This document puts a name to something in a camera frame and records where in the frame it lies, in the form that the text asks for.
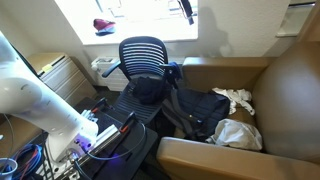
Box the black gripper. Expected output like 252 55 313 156
179 0 195 26

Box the navy blue jacket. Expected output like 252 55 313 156
131 61 184 105

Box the dark navy jacket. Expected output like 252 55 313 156
162 87 232 142

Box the grey shirt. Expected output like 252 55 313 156
205 118 264 152

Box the black slatted office chair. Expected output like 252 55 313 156
101 35 183 126

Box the bright glass window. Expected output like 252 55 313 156
54 0 199 46

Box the maroon and blue cap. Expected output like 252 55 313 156
92 18 117 36

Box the white crumpled cloth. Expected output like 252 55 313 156
211 87 256 116

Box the black clamp orange trigger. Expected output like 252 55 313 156
119 111 138 134
90 97 108 114

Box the brown leather armchair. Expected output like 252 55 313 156
156 39 320 180

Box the black robot table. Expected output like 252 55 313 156
33 96 159 180

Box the wooden drawer cabinet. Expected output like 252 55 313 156
26 52 98 106

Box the yellow-green sticky note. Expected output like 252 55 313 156
41 63 54 73

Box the white cup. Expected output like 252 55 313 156
0 157 19 180

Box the white wall heater unit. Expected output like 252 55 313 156
90 56 128 93

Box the black looped base cable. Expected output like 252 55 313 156
71 119 148 180

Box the aluminium rail mount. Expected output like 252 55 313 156
49 123 123 178

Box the blue cable bundle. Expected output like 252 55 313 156
11 143 44 180

